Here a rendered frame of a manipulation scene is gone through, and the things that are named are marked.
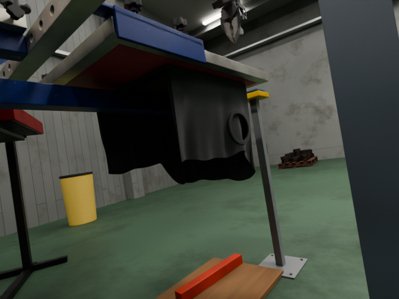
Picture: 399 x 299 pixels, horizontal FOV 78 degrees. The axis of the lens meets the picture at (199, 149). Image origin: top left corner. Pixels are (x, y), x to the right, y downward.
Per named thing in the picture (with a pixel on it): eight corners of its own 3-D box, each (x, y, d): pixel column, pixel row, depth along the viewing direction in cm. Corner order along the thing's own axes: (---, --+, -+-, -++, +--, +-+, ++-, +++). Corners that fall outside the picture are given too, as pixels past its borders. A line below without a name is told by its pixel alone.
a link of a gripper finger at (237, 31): (247, 42, 99) (244, 20, 99) (240, 38, 94) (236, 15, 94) (241, 45, 101) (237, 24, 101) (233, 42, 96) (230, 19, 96)
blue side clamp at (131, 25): (194, 68, 78) (190, 47, 78) (206, 63, 75) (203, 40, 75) (107, 45, 55) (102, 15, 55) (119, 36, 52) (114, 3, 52)
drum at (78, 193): (86, 217, 371) (80, 173, 372) (105, 217, 350) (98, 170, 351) (59, 226, 334) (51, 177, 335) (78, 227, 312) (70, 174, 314)
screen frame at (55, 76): (179, 111, 150) (178, 104, 150) (269, 80, 112) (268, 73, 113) (28, 102, 89) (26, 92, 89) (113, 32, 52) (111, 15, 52)
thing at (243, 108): (241, 165, 113) (228, 88, 114) (258, 163, 108) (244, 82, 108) (167, 184, 78) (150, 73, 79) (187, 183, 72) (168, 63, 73)
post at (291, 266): (270, 254, 150) (245, 100, 152) (307, 260, 136) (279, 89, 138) (253, 271, 133) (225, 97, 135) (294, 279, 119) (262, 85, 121)
